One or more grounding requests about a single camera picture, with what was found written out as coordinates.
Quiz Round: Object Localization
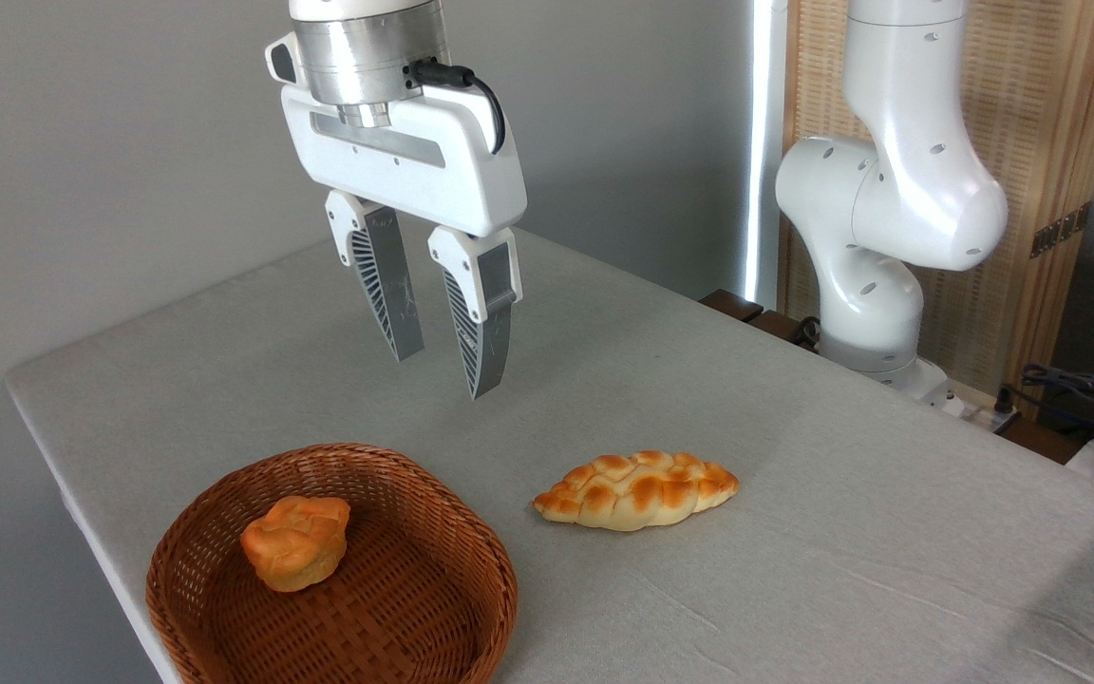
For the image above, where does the brown woven wicker basket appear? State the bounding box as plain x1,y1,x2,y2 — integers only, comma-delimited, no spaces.
145,443,519,684

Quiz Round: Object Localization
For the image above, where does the long braided golden bread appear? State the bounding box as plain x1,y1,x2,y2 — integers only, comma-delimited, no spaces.
532,450,741,532

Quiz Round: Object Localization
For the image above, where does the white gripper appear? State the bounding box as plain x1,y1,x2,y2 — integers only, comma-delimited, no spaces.
265,33,528,401

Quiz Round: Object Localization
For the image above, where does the small round golden bread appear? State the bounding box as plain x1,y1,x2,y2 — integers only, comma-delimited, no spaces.
240,495,352,594

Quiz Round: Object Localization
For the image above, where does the dark brown wooden block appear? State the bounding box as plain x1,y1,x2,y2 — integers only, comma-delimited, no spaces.
699,289,765,325
746,310,820,353

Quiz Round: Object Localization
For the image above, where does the dark metal screen hinge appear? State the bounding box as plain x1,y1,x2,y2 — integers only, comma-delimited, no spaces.
1030,201,1092,259

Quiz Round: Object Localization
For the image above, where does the bundle of black cables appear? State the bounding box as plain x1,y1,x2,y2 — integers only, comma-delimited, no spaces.
996,363,1094,449

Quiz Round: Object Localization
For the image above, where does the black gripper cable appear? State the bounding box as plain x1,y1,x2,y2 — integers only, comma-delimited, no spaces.
405,59,508,156

